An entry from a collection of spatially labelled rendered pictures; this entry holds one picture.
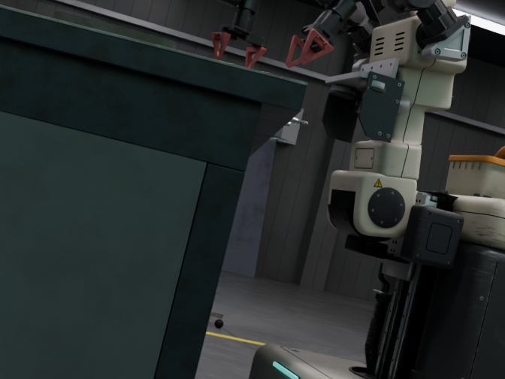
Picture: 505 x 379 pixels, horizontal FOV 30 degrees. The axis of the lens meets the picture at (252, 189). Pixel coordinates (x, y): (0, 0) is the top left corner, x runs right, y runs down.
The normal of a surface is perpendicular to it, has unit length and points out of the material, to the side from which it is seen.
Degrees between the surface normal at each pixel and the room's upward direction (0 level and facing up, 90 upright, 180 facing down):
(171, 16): 90
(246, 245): 76
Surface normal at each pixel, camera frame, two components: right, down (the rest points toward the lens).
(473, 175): -0.93, -0.20
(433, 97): 0.29, 0.04
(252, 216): 0.34, -0.20
